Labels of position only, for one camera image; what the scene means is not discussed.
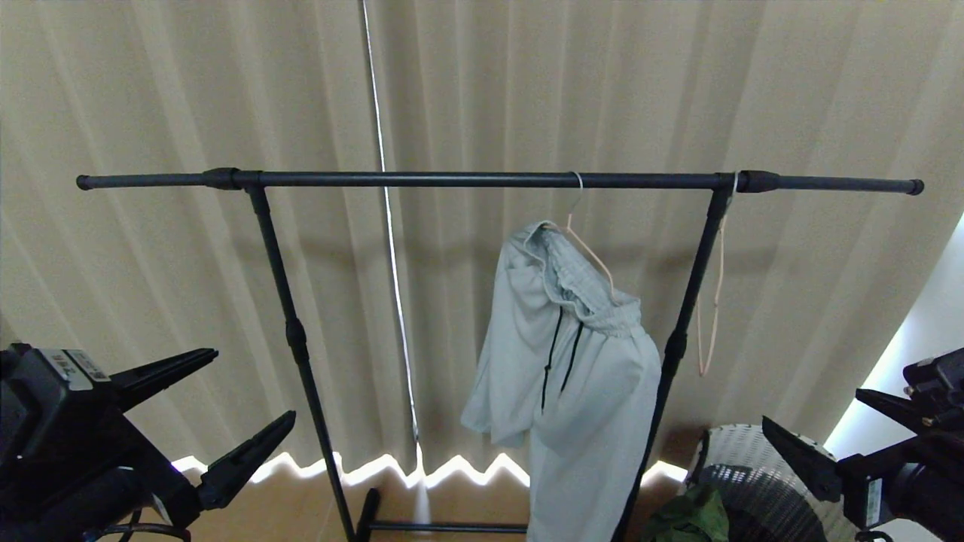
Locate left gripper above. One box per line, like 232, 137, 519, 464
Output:
30, 347, 297, 530

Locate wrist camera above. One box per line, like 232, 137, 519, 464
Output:
0, 342, 121, 460
902, 347, 964, 434

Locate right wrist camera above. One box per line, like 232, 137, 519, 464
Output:
902, 347, 964, 434

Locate green garment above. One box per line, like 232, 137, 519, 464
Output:
642, 483, 731, 542

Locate pale grey shorts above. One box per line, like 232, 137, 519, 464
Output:
461, 220, 664, 542

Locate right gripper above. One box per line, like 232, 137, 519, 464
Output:
762, 388, 964, 542

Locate white laundry basket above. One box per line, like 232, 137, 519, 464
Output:
680, 423, 861, 542

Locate pink clothes hanger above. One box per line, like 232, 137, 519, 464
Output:
541, 172, 620, 303
695, 172, 742, 378

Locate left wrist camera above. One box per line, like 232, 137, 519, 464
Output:
0, 342, 121, 460

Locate beige curtain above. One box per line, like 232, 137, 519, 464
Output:
0, 0, 964, 486

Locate black cable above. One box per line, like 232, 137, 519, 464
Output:
81, 509, 191, 542

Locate black clothes rack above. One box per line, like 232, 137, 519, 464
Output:
75, 166, 926, 542

